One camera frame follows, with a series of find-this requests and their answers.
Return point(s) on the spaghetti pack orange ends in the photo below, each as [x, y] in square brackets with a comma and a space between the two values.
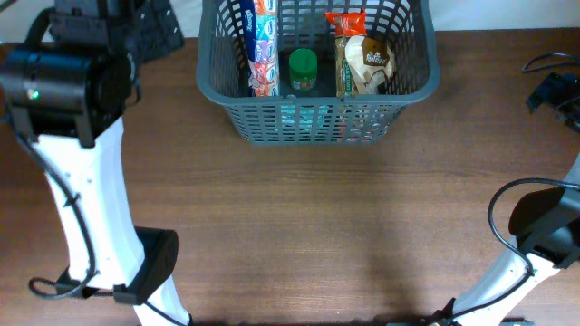
[346, 26]

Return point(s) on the Kleenex tissue multipack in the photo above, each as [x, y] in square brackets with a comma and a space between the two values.
[260, 22]

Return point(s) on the green lid spice jar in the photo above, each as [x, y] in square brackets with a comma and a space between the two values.
[303, 69]

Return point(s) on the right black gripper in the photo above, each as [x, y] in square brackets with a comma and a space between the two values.
[551, 91]

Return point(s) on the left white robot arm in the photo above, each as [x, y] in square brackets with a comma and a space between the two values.
[67, 86]

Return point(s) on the grey plastic lattice basket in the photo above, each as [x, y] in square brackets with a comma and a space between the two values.
[306, 108]

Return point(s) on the brown white snack bag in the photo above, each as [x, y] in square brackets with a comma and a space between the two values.
[372, 64]

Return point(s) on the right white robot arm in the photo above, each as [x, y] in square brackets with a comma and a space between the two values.
[544, 240]

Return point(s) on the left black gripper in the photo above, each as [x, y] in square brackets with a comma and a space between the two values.
[160, 28]

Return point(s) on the small teal tissue packet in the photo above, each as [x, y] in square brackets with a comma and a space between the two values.
[303, 120]

